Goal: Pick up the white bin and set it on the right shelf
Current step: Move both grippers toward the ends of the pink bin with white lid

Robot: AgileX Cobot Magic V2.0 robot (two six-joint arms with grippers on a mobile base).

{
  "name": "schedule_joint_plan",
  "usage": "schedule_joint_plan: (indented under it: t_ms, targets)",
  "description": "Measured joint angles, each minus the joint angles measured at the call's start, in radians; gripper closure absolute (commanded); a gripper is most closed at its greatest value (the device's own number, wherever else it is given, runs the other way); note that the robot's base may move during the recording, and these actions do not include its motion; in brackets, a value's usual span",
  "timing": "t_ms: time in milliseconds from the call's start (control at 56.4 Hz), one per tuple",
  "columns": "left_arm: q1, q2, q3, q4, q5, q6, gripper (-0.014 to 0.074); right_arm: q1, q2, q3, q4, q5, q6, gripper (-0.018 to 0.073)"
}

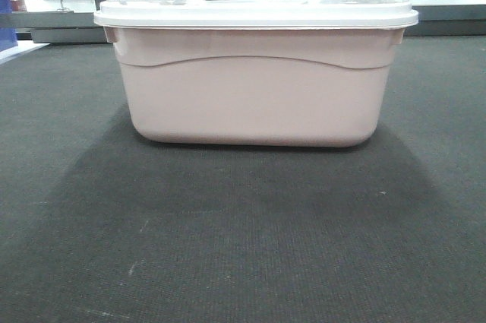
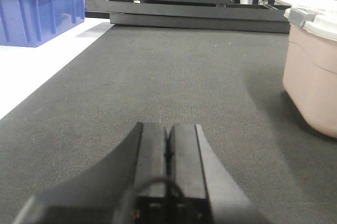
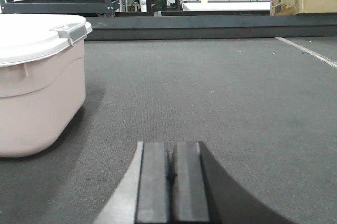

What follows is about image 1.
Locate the pale pink storage bin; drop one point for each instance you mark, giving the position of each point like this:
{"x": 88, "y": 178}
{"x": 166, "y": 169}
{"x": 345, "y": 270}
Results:
{"x": 313, "y": 88}

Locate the white bin lid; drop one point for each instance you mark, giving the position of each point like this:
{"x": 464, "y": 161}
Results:
{"x": 257, "y": 14}

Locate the black stool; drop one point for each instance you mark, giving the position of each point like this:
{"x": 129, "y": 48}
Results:
{"x": 63, "y": 7}

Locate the blue bin at left edge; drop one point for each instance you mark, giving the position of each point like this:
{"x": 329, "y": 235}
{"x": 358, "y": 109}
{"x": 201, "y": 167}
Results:
{"x": 8, "y": 33}

